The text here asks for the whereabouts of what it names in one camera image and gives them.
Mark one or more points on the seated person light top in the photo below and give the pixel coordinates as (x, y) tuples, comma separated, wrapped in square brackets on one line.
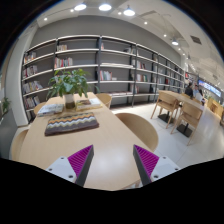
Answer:
[(197, 95)]

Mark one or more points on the large grey bookshelf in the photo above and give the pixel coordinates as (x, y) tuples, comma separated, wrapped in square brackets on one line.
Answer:
[(130, 72)]

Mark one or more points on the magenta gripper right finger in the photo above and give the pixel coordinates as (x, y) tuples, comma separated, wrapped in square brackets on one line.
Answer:
[(152, 167)]

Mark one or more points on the wooden chair left near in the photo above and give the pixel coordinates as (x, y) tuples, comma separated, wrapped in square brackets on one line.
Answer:
[(17, 145)]

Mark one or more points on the long light wood table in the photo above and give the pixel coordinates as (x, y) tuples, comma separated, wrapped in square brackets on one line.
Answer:
[(112, 167)]

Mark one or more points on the zigzag patterned folded towel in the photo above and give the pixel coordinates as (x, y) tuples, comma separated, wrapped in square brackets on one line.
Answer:
[(71, 123)]

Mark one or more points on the wooden chair table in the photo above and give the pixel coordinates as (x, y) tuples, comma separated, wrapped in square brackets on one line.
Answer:
[(191, 113), (168, 107)]

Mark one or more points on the small plant at left edge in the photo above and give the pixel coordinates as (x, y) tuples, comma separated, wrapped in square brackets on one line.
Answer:
[(5, 105)]

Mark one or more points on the seated person dark top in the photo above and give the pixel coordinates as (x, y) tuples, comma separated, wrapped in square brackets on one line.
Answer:
[(189, 90)]

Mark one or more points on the wooden chair near right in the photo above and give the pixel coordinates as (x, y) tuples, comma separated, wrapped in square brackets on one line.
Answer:
[(142, 128)]

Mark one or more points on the wooden chair back right table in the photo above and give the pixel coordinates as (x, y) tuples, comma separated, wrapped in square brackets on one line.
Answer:
[(168, 107)]

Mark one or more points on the wooden chair left far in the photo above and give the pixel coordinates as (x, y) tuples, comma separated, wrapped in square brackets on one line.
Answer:
[(38, 107)]

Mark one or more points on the white magazine on table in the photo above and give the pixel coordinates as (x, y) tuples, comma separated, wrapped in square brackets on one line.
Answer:
[(50, 109)]

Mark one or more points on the wooden chair front right table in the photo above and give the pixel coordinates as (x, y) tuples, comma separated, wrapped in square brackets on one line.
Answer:
[(191, 113)]

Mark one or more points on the yellow book on table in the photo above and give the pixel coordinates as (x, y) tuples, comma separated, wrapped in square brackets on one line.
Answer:
[(88, 104)]

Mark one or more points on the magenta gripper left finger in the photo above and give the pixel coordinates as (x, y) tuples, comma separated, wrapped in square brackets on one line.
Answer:
[(75, 167)]

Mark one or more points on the potted green plant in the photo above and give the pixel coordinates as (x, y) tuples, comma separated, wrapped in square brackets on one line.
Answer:
[(66, 83)]

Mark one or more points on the wooden chair far end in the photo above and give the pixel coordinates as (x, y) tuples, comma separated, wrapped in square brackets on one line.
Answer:
[(105, 99)]

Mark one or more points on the wooden chair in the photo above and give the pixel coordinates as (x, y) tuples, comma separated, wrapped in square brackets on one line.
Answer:
[(38, 107), (142, 128), (17, 145)]

